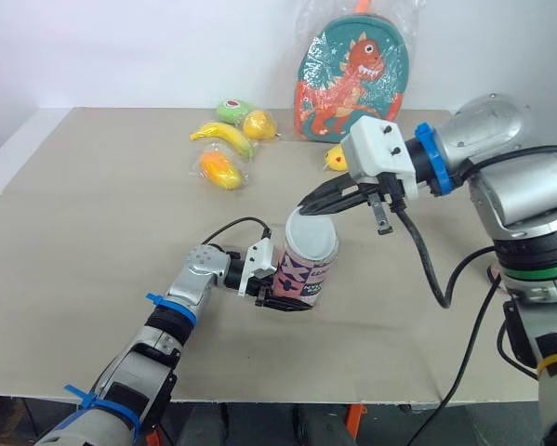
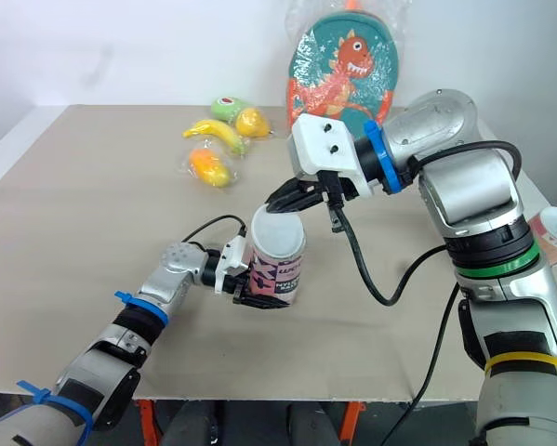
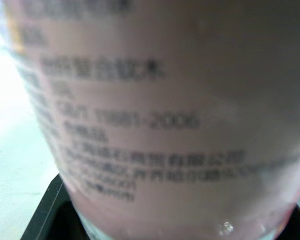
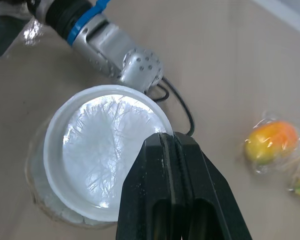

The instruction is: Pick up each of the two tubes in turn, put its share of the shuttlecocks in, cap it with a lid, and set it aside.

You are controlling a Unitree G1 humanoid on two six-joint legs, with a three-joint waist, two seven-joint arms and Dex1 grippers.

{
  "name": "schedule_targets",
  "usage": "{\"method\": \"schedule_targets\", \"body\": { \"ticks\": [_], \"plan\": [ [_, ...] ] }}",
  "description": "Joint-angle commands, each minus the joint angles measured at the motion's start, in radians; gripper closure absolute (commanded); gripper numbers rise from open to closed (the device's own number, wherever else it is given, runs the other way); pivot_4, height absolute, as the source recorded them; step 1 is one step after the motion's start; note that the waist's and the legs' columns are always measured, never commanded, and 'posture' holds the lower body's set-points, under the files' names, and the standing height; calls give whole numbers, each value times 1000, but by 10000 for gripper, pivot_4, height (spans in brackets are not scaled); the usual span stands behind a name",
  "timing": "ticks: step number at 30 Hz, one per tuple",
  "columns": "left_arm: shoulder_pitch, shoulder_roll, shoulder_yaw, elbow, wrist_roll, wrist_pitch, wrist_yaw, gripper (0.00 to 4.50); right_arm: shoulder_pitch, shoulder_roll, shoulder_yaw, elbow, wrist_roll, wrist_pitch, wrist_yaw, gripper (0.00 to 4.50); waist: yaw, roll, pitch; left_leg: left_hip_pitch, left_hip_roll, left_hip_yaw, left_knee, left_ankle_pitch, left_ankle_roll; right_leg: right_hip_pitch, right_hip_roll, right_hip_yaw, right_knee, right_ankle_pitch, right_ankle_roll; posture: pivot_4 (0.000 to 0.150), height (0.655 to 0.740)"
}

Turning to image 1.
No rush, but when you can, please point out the yellow toy pear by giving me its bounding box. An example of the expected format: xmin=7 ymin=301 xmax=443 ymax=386
xmin=242 ymin=109 xmax=280 ymax=141

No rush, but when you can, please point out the pink patterned tube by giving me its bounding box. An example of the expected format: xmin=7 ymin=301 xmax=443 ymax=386
xmin=270 ymin=211 xmax=340 ymax=310

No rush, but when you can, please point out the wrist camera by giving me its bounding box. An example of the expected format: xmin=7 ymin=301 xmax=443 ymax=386
xmin=341 ymin=115 xmax=419 ymax=199
xmin=237 ymin=238 xmax=279 ymax=299

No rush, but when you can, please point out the yellow toy banana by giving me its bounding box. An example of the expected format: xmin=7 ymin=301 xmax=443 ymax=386
xmin=189 ymin=121 xmax=256 ymax=161

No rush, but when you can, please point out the dinosaur backpack in plastic bag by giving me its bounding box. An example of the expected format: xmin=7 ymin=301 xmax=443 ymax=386
xmin=290 ymin=0 xmax=429 ymax=144

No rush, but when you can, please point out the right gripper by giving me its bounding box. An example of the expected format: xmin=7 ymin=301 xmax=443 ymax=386
xmin=298 ymin=173 xmax=403 ymax=216

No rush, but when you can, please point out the black cable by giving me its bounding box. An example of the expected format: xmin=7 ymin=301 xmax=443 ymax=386
xmin=200 ymin=216 xmax=273 ymax=246
xmin=405 ymin=276 xmax=505 ymax=446
xmin=461 ymin=144 xmax=557 ymax=180
xmin=389 ymin=197 xmax=500 ymax=310

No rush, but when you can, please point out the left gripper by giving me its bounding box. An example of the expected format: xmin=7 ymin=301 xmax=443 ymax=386
xmin=254 ymin=271 xmax=314 ymax=313

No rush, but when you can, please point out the green toy fruit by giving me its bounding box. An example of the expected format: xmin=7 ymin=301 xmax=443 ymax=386
xmin=216 ymin=98 xmax=253 ymax=125

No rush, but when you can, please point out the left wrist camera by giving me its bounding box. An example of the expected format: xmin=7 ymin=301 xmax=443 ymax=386
xmin=237 ymin=238 xmax=279 ymax=299

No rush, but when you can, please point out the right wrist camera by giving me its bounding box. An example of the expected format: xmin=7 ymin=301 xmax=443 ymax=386
xmin=341 ymin=115 xmax=419 ymax=199

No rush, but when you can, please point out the white round lid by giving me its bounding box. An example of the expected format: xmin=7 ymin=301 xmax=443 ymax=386
xmin=285 ymin=210 xmax=338 ymax=262

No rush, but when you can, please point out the orange yellow toy mango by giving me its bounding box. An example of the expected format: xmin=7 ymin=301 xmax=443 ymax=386
xmin=189 ymin=143 xmax=247 ymax=191

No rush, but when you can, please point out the yellow toy duck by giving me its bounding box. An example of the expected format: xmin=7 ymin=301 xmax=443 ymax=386
xmin=322 ymin=144 xmax=350 ymax=174

